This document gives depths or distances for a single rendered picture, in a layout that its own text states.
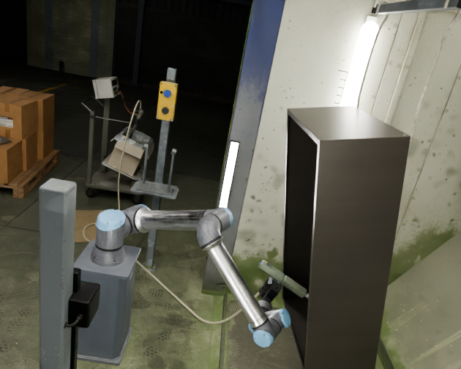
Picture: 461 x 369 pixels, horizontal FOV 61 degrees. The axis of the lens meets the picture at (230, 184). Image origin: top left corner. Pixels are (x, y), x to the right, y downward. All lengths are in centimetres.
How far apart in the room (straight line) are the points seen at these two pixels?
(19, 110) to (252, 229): 282
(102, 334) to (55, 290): 169
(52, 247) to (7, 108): 392
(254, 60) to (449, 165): 151
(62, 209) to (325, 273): 127
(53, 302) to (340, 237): 117
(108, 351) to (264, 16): 220
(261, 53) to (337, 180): 123
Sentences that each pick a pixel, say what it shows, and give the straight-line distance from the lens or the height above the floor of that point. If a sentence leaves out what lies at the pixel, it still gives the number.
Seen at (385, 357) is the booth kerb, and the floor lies 12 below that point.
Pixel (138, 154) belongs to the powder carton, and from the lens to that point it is 417.
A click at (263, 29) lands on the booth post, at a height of 199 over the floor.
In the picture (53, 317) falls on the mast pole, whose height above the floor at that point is 136.
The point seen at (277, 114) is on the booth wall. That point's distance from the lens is 261.
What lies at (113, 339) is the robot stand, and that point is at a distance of 253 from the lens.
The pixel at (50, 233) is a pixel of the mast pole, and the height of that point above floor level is 155.
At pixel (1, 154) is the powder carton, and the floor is 45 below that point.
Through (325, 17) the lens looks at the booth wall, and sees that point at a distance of 261.
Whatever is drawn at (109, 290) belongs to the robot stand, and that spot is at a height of 53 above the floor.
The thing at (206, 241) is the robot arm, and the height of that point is 103.
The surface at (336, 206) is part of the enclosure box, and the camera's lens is 162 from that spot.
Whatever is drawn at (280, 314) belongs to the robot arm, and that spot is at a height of 73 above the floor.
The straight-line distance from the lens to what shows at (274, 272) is 225.
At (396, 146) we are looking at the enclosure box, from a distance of 162.
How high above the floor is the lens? 195
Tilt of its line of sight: 21 degrees down
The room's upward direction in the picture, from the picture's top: 11 degrees clockwise
